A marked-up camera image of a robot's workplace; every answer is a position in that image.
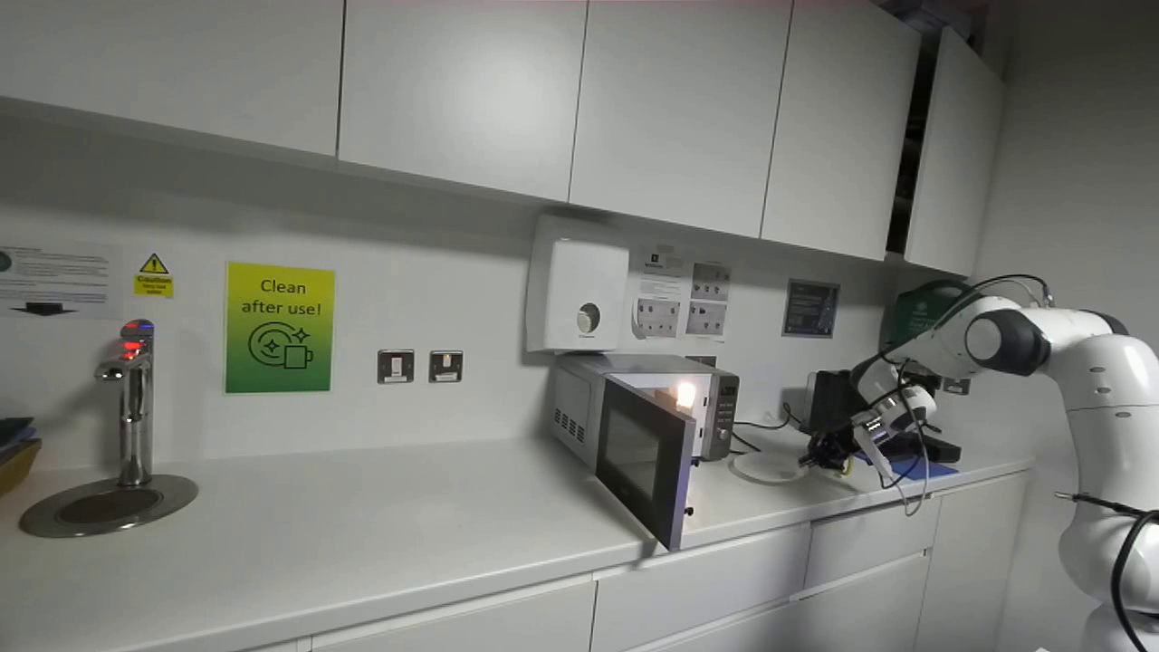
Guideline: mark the white lower cabinet fronts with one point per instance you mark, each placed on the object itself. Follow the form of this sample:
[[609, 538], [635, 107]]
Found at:
[[725, 592]]

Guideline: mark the green cleaning sign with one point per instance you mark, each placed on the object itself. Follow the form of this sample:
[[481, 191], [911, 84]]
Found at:
[[280, 329]]

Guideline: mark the green first aid box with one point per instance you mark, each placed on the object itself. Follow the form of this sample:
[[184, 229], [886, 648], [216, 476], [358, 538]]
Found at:
[[918, 312]]

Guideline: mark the dark framed poster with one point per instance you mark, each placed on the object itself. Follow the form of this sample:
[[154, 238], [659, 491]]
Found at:
[[813, 311]]

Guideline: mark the white upper cabinet door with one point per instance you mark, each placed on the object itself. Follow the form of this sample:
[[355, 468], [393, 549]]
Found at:
[[463, 91], [952, 156], [674, 113], [837, 130], [158, 58]]

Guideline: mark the round metal drip tray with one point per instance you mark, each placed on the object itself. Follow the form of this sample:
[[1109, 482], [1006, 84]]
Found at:
[[111, 507]]

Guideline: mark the dark glass microwave door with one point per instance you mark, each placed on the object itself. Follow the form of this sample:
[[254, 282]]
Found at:
[[637, 458]]

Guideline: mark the chrome hot water tap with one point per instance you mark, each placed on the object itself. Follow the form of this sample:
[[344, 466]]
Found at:
[[134, 411]]

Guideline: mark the small dark wall label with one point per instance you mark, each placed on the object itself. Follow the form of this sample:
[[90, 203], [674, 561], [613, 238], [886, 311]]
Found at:
[[659, 258]]

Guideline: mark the white printed wall notice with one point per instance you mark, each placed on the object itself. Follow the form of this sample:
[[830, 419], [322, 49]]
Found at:
[[707, 322], [712, 282], [655, 318]]

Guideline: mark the silver wall socket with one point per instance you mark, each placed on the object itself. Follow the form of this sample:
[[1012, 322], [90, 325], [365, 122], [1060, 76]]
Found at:
[[394, 366], [447, 366]]

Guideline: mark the blue mat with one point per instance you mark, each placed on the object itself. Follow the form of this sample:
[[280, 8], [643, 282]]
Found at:
[[927, 466]]

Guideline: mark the white text wall label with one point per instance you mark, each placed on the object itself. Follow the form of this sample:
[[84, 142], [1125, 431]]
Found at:
[[55, 276]]

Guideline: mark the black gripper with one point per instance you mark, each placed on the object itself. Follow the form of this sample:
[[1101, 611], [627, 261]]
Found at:
[[891, 422]]

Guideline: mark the black coffee machine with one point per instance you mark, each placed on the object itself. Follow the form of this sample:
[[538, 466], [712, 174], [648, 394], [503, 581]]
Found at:
[[830, 404]]

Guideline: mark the silver microwave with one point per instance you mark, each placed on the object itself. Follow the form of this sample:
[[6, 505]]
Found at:
[[581, 411]]

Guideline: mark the white paper towel dispenser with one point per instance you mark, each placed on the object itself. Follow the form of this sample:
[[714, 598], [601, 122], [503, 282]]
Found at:
[[575, 296]]

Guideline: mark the yellow warning sticker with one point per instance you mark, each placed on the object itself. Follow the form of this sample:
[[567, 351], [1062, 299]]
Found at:
[[154, 282]]

